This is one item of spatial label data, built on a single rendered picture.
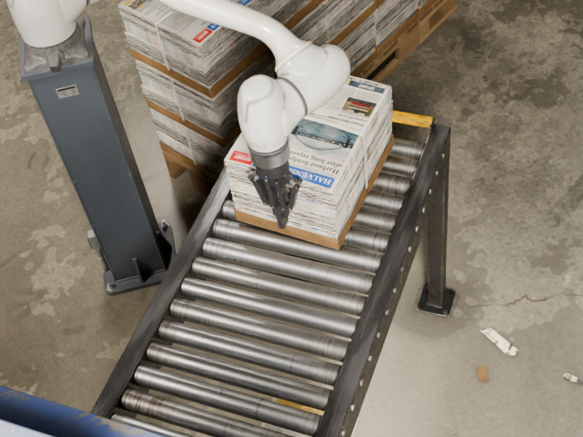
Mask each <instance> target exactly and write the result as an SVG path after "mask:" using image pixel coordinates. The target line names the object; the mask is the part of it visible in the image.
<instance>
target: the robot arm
mask: <svg viewBox="0 0 583 437"><path fill-rule="evenodd" d="M98 1H100V0H6V2H7V4H8V7H9V10H10V14H11V16H12V19H13V21H14V23H15V25H16V28H17V30H18V31H19V33H20V35H21V37H22V39H23V42H24V55H25V60H24V63H23V69H24V71H25V72H28V73H29V72H33V71H35V70H37V69H40V68H46V67H49V66H50V68H51V70H52V73H58V72H60V71H61V67H62V63H65V62H72V61H82V60H86V59H88V58H89V52H88V50H87V49H86V41H85V34H84V26H85V24H86V22H85V19H84V18H83V17H82V16H79V15H80V14H81V13H82V11H83V10H84V9H85V8H86V7H88V6H89V5H90V4H92V3H96V2H98ZM159 1H160V2H162V3H164V4H165V5H166V6H168V7H170V8H172V9H174V10H178V11H179V12H181V13H184V14H187V15H189V16H193V17H196V18H199V19H202V20H205V21H208V22H210V23H215V24H218V25H220V26H223V27H226V28H228V29H233V30H237V31H239V32H242V33H245V34H247V35H250V36H254V37H256V38H258V39H259V40H260V41H262V42H264V43H265V44H266V45H267V46H268V47H269V48H270V49H271V51H272V53H273V54H274V56H275V59H276V67H275V72H276V73H277V76H278V78H277V79H276V80H274V79H272V78H271V77H270V76H267V75H254V76H252V77H250V78H248V79H246V80H245V81H244V82H243V83H242V84H241V86H240V88H239V92H238V99H237V109H238V118H239V125H240V129H241V132H242V134H243V136H244V138H245V139H246V142H247V146H248V149H249V154H250V157H251V161H252V163H253V164H254V165H255V166H256V170H255V169H252V170H251V171H250V173H249V175H248V177H247V178H248V179H249V180H250V181H251V182H252V183H253V185H254V187H255V189H256V191H257V193H258V195H259V196H260V198H261V200H262V202H263V204H264V205H270V206H271V208H272V213H273V215H274V216H276V217H277V222H278V228H280V229H285V227H286V225H287V223H288V216H289V214H290V211H292V209H293V207H294V206H295V204H296V200H297V196H298V189H299V188H300V186H301V184H302V182H303V180H302V179H295V178H293V177H292V173H291V172H290V166H289V160H288V159H289V157H290V153H291V151H290V146H289V138H288V135H289V134H290V133H291V131H292V129H293V128H295V126H296V125H297V124H298V123H299V122H300V121H301V120H302V119H303V118H304V117H305V116H306V115H308V114H310V113H312V112H314V111H316V110H318V109H319V108H321V107H322V106H323V105H324V104H325V103H327V102H328V101H329V100H330V99H331V98H333V97H334V96H335V95H336V94H337V92H338V91H339V90H340V89H341V88H342V87H343V85H344V84H345V83H346V82H347V80H348V78H349V76H350V59H349V57H348V55H347V54H346V52H345V51H344V50H343V49H341V48H339V47H338V46H337V45H332V44H323V45H321V46H318V45H315V44H314V43H313V42H312V41H303V40H301V39H299V38H297V37H296V36H295V35H294V34H293V33H291V32H290V31H289V30H288V29H287V28H286V27H285V26H284V25H283V24H282V23H280V22H278V21H277V20H275V19H274V18H272V17H270V16H268V15H266V14H264V13H262V12H259V11H257V10H254V9H251V8H249V7H246V6H244V5H242V4H239V3H235V2H233V1H231V0H159ZM289 182H291V194H290V198H289V199H288V194H287V189H286V185H287V184H288V183H289Z"/></svg>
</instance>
